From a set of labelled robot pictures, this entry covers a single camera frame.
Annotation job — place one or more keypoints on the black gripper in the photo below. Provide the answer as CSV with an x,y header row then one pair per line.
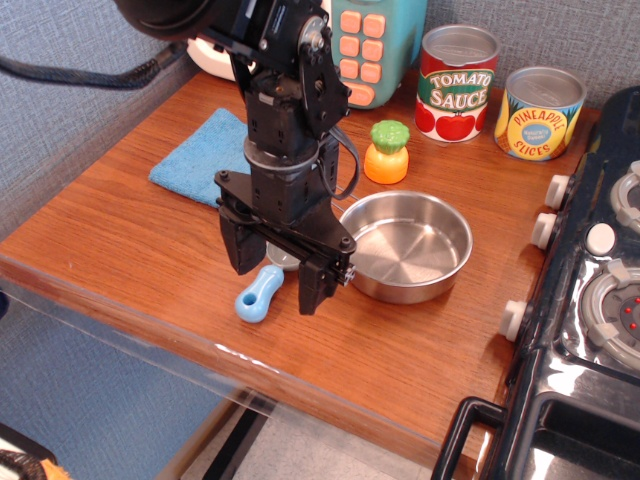
x,y
287,201

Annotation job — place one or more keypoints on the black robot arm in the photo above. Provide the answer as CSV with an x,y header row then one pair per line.
x,y
281,57

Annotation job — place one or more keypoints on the blue cloth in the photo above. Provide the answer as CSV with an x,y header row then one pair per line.
x,y
189,170

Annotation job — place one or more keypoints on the stainless steel bowl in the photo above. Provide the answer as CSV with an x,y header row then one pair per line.
x,y
411,246

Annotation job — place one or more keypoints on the orange toy carrot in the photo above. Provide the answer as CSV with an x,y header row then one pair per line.
x,y
387,158

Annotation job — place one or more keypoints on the white toy appliance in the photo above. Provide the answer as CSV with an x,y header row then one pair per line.
x,y
209,60

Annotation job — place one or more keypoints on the teal toy microwave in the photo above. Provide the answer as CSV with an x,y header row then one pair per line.
x,y
374,44

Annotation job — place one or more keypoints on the tomato sauce can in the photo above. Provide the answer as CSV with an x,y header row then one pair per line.
x,y
456,75

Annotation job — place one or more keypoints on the pineapple slices can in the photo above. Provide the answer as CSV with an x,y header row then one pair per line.
x,y
539,112

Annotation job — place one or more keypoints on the black toy stove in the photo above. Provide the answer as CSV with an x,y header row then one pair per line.
x,y
572,405

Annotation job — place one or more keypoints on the blue handled spoon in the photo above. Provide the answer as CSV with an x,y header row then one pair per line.
x,y
252,304

